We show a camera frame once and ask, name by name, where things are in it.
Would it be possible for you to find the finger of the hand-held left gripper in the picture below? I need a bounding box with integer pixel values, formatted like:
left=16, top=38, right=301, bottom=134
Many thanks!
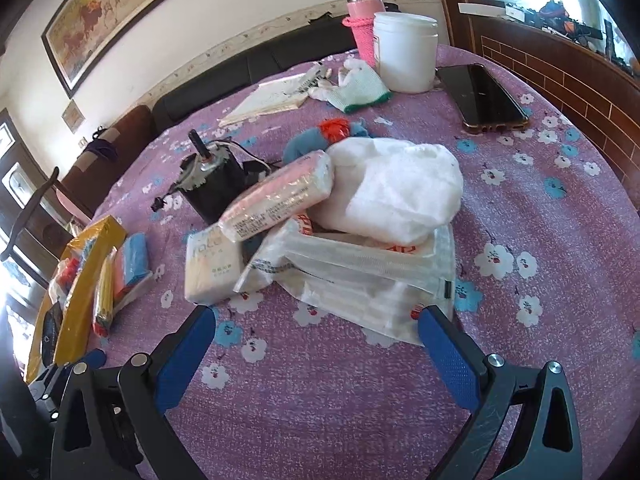
left=30, top=349, right=107, bottom=396

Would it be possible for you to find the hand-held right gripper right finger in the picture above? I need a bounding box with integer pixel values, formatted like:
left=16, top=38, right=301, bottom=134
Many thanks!
left=417, top=304, right=586, bottom=480

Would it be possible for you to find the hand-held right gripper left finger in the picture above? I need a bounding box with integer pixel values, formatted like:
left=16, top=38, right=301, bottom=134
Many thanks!
left=50, top=304, right=217, bottom=480

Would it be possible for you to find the black tissue packet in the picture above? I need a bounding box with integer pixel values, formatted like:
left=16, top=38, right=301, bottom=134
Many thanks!
left=41, top=304, right=64, bottom=363

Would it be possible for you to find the multicoloured cloth pack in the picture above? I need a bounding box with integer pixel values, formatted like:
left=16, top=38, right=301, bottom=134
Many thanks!
left=91, top=247, right=118, bottom=338

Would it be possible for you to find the yellow taped cardboard box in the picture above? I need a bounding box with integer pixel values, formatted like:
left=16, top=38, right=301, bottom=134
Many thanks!
left=25, top=215, right=127, bottom=383

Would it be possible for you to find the red plastic bag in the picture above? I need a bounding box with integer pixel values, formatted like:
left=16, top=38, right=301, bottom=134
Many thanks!
left=56, top=252, right=83, bottom=286

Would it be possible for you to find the pale white tissue pack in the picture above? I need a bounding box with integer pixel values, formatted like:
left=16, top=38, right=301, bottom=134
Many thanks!
left=184, top=227, right=261, bottom=306

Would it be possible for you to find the red and blue cloth pack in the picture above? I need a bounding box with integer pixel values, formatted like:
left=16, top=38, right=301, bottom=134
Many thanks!
left=111, top=232, right=153, bottom=311

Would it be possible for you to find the clear white packet red label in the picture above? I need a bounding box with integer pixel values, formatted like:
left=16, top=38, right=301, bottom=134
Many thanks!
left=234, top=212, right=456, bottom=348

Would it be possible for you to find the white plastic bag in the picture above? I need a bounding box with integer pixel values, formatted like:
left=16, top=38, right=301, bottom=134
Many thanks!
left=310, top=137, right=465, bottom=246

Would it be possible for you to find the pink tissue pack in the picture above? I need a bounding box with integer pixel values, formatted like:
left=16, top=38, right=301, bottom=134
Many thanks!
left=218, top=151, right=335, bottom=243

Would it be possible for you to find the blue and red soft bundle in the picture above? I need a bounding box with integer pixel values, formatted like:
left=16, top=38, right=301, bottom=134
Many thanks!
left=282, top=117, right=375, bottom=166

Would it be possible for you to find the dark wooden chair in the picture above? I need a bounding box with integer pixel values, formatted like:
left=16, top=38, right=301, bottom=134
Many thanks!
left=0, top=166, right=96, bottom=281

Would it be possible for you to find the purple flowered tablecloth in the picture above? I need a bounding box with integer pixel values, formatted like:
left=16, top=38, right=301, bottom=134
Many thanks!
left=85, top=42, right=640, bottom=480

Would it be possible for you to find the black electric motor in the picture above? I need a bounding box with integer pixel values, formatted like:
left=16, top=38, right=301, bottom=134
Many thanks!
left=150, top=129, right=273, bottom=226

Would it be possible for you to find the dark wooden glass door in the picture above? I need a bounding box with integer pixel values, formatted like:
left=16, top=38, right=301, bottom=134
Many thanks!
left=0, top=110, right=56, bottom=321

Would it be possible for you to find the purple cloth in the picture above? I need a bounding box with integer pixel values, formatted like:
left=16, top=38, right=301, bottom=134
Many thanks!
left=85, top=127, right=121, bottom=163

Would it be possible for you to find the brown armchair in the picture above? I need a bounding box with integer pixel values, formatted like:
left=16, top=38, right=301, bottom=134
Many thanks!
left=57, top=105, right=156, bottom=211

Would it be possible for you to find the black smartphone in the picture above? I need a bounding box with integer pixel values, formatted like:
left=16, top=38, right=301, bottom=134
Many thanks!
left=436, top=62, right=531, bottom=135

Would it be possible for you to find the white paper booklet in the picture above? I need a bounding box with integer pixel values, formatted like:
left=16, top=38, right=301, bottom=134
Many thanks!
left=218, top=62, right=331, bottom=128

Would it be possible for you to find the black sofa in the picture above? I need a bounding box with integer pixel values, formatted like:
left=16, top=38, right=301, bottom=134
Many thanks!
left=150, top=2, right=401, bottom=131

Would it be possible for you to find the white work glove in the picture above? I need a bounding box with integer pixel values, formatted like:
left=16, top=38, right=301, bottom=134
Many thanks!
left=307, top=57, right=391, bottom=112

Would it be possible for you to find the white plastic jar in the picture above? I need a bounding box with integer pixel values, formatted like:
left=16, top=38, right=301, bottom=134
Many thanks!
left=372, top=11, right=440, bottom=94

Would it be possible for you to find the small white tube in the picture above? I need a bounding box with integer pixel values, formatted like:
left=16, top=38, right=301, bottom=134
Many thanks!
left=307, top=62, right=333, bottom=86

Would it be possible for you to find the white flat box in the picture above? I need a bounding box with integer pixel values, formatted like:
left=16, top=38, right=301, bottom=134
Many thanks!
left=457, top=2, right=526, bottom=23

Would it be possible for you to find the pink thermos bottle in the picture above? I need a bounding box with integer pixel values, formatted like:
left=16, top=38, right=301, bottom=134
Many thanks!
left=342, top=0, right=388, bottom=68

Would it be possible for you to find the pile of windowsill clutter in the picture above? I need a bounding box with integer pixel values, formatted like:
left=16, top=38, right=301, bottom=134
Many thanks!
left=505, top=0, right=640, bottom=71

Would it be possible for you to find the small wall plaque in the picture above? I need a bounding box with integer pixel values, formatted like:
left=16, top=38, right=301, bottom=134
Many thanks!
left=61, top=99, right=83, bottom=133

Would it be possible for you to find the framed wall painting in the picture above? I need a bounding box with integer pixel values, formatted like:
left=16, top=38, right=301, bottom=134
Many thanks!
left=40, top=0, right=261, bottom=100

